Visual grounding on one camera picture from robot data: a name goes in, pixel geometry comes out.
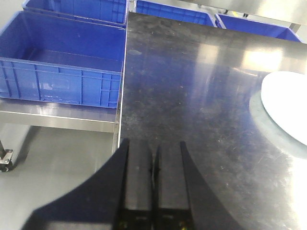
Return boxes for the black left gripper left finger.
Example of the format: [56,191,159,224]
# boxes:
[22,139,130,230]

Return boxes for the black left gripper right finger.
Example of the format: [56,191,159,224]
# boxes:
[180,141,240,230]

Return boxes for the light blue plate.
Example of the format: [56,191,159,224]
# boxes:
[260,71,307,147]

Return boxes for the large blue crate on cart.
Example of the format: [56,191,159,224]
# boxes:
[0,11,126,108]

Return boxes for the blue crate top right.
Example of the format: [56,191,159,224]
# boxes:
[214,14,302,43]

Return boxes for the blue crate behind cart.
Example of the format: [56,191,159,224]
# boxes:
[23,0,128,28]

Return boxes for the blue crate top middle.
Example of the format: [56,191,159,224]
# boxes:
[136,0,216,27]

